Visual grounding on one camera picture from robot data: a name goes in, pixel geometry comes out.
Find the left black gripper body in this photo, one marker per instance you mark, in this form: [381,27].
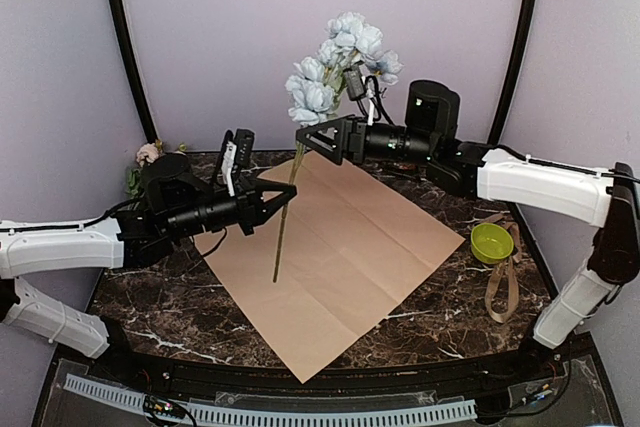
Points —
[246,199]

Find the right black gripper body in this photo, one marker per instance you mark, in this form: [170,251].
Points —
[358,149]

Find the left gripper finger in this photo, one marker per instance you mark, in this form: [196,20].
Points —
[270,207]
[281,188]

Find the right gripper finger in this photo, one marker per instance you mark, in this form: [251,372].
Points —
[330,150]
[330,129]

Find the blue fake flower stem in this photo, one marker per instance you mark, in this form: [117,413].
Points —
[317,86]

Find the green and pink wrapping paper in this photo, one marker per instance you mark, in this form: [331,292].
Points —
[349,251]

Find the pale pink fake flower stem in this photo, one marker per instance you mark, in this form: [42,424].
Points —
[145,162]

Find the lime green plastic bowl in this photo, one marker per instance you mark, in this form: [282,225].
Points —
[491,243]

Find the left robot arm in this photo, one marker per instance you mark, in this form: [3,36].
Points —
[174,204]

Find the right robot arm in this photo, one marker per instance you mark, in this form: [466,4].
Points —
[606,199]

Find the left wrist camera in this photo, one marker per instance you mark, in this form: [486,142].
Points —
[235,155]

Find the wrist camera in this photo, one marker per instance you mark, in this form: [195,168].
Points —
[357,92]
[235,155]

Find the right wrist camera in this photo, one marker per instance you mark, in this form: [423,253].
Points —
[357,92]

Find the right black frame post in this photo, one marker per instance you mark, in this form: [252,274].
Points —
[516,58]

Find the black frame post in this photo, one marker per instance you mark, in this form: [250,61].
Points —
[130,64]
[516,58]

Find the left black frame post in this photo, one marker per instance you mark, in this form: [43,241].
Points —
[130,64]

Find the white slotted cable duct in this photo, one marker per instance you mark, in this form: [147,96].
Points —
[241,410]

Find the black front table rail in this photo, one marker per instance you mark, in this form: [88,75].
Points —
[187,378]

